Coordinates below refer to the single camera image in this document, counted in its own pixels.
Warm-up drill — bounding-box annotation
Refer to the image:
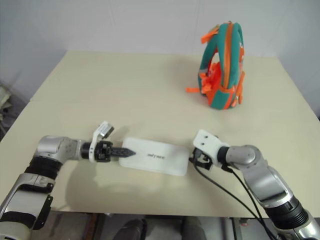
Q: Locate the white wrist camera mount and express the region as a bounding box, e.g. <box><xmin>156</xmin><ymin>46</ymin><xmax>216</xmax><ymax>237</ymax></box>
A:
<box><xmin>192</xmin><ymin>129</ymin><xmax>231</xmax><ymax>169</ymax></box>
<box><xmin>88</xmin><ymin>121</ymin><xmax>117</xmax><ymax>164</ymax></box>

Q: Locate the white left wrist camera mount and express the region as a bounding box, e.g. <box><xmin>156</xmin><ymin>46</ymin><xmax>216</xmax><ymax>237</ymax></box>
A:
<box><xmin>88</xmin><ymin>121</ymin><xmax>117</xmax><ymax>164</ymax></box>

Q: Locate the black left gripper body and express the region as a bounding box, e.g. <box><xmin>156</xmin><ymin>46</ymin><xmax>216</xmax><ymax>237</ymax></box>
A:
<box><xmin>95</xmin><ymin>140</ymin><xmax>115</xmax><ymax>163</ymax></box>

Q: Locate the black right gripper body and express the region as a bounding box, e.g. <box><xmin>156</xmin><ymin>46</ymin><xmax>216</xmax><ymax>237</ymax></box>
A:
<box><xmin>193</xmin><ymin>147</ymin><xmax>214</xmax><ymax>172</ymax></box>

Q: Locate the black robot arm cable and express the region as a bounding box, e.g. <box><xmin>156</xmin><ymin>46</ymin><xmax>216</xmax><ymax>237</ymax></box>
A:
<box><xmin>223</xmin><ymin>164</ymin><xmax>274</xmax><ymax>240</ymax></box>
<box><xmin>192</xmin><ymin>161</ymin><xmax>262</xmax><ymax>221</ymax></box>

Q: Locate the dark rounded shape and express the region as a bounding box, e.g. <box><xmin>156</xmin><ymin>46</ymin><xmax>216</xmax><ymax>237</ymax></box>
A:
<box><xmin>123</xmin><ymin>218</ymin><xmax>149</xmax><ymax>240</ymax></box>

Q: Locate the orange and teal backpack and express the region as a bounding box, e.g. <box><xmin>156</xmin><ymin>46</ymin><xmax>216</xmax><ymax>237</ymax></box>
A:
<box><xmin>185</xmin><ymin>21</ymin><xmax>247</xmax><ymax>111</ymax></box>

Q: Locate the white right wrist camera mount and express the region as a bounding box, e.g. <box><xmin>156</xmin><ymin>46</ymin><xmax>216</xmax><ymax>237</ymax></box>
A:
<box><xmin>192</xmin><ymin>129</ymin><xmax>231</xmax><ymax>169</ymax></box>

